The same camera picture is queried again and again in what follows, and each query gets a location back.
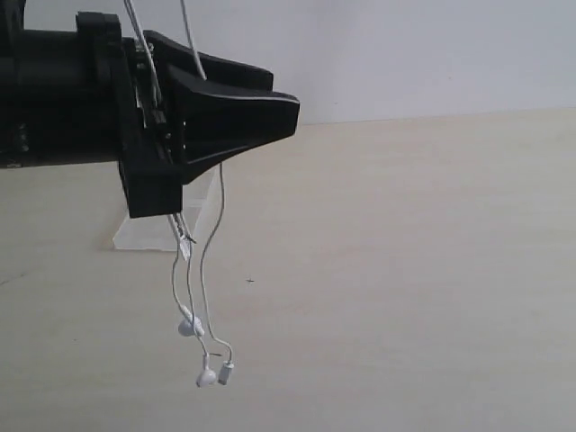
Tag white wired earphones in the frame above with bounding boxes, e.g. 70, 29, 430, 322
121, 0, 237, 390

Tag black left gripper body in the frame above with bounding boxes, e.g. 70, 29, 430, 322
76, 12, 183, 219

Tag clear plastic storage box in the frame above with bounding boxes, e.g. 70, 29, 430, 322
112, 168, 217, 252

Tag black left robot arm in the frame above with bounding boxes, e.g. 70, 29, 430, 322
1, 1, 300, 219

